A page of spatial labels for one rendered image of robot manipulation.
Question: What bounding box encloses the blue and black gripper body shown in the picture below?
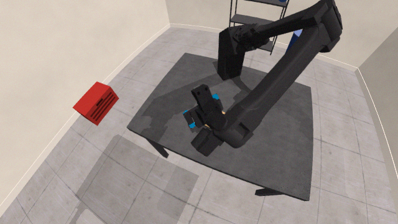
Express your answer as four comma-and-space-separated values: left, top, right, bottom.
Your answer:
183, 98, 223, 128

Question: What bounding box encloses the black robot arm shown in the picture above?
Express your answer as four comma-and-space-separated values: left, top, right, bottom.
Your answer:
191, 0, 343, 157

